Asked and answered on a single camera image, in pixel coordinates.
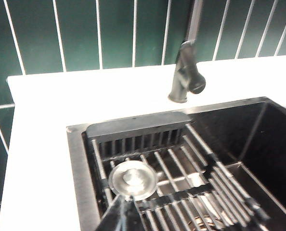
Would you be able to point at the black roll-up drying rack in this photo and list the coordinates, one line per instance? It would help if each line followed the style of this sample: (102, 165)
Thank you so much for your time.
(227, 183)

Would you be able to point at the steel sink drain strainer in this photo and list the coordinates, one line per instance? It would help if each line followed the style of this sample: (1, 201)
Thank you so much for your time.
(203, 222)

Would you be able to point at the round steel sink stopper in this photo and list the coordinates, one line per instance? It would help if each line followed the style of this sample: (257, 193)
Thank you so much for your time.
(133, 180)

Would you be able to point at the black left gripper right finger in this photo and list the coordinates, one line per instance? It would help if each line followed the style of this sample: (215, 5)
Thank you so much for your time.
(132, 216)

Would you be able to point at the dark metal kitchen faucet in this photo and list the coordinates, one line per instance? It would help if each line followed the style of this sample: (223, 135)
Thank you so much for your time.
(179, 81)

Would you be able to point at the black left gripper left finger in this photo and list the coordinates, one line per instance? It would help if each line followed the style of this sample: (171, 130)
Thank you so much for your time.
(111, 216)

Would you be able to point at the black undermount kitchen sink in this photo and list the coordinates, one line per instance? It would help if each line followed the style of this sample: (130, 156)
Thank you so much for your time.
(265, 144)

